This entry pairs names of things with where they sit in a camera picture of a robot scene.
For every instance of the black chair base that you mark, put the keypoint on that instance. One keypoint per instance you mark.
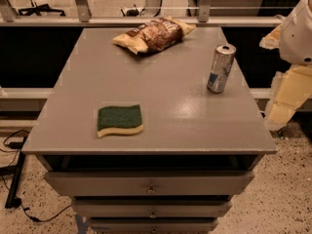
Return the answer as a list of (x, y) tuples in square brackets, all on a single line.
[(34, 9)]

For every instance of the grey drawer cabinet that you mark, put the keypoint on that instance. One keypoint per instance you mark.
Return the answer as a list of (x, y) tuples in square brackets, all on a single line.
[(185, 127)]

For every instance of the black floor stand bar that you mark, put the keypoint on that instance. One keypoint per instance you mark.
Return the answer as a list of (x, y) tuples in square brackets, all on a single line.
[(15, 170)]

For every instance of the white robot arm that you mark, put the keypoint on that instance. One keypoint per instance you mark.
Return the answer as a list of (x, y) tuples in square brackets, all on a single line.
[(293, 38)]

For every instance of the top grey drawer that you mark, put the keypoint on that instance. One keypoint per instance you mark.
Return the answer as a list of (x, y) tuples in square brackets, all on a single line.
[(161, 183)]

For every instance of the grey drawer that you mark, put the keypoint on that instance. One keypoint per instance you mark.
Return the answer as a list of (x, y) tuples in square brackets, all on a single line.
[(152, 207), (153, 225), (161, 183)]

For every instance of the silver blue redbull can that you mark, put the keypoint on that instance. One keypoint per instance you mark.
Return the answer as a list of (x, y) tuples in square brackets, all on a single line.
[(222, 63)]

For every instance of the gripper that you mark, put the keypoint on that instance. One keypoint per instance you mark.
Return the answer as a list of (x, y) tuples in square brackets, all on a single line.
[(297, 36)]

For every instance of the bottom grey drawer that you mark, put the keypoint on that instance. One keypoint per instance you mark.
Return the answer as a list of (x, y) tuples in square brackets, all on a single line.
[(153, 225)]

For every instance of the green yellow sponge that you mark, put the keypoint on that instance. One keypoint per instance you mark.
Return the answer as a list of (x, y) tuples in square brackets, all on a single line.
[(119, 120)]

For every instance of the middle grey drawer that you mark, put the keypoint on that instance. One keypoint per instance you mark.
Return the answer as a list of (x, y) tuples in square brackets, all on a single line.
[(152, 207)]

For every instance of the metal railing frame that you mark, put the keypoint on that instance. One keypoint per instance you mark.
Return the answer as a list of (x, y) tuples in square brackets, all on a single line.
[(126, 13)]

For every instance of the brown yellow chip bag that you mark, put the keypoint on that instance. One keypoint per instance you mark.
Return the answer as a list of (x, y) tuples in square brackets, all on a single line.
[(154, 36)]

